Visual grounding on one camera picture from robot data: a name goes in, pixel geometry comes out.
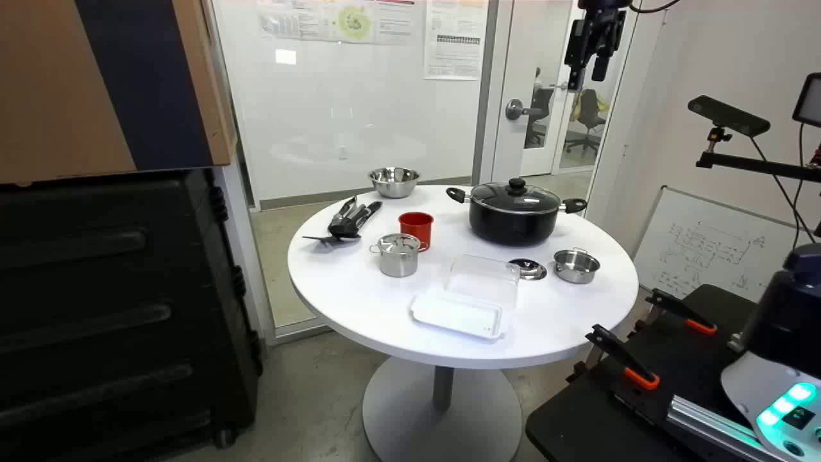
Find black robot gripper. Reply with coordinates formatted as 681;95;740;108
565;0;628;89

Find small steel pot lid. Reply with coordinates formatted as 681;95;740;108
509;256;547;279

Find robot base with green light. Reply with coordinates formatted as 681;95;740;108
722;351;821;462

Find black glass pot lid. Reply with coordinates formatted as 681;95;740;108
470;177;560;212

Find large black pot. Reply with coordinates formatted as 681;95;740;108
446;184;587;245

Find small steel pot right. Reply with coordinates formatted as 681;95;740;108
555;248;601;284

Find small steel pot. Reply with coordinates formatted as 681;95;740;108
555;248;601;284
371;234;421;277

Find small steel pot left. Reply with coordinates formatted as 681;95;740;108
371;234;421;277

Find white container lid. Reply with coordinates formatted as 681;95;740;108
407;290;509;342

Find steel bowl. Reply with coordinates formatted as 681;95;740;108
369;167;418;200

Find red plastic cup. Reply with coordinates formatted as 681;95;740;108
398;211;433;248

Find clear plastic container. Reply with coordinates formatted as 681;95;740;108
442;256;518;311

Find black orange clamp far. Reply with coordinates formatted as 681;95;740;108
645;288;718;335

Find black orange clamp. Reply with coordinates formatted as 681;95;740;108
587;322;663;393
645;288;718;335

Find white round table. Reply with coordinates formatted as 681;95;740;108
288;184;638;462

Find black kitchen utensils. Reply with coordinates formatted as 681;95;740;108
318;198;382;248

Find black orange clamp near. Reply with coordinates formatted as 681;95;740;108
587;322;663;393

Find black side table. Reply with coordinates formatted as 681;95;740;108
525;284;755;462

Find brown and blue board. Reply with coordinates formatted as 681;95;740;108
0;0;235;184

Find black equipment case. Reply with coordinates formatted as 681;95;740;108
0;172;261;462

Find door handle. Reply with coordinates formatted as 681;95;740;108
506;96;550;122

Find black camera on stand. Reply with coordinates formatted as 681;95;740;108
687;95;769;135

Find whiteboard leaning on wall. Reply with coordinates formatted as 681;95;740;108
634;186;795;300

